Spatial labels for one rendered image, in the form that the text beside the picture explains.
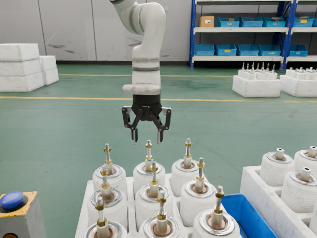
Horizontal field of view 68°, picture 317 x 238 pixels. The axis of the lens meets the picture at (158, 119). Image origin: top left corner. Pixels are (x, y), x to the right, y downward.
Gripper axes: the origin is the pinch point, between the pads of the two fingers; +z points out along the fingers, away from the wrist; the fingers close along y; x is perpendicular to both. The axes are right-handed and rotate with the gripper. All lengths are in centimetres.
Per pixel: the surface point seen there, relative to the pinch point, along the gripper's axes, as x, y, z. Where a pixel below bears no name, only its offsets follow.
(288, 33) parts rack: -445, -181, -35
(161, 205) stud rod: 22.8, -7.4, 4.1
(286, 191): -0.8, -39.6, 14.4
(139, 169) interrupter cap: 1.0, 2.4, 9.8
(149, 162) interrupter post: 0.9, -0.7, 7.4
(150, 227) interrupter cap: 22.7, -5.1, 10.0
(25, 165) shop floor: -33, 71, 35
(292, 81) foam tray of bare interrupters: -222, -119, 19
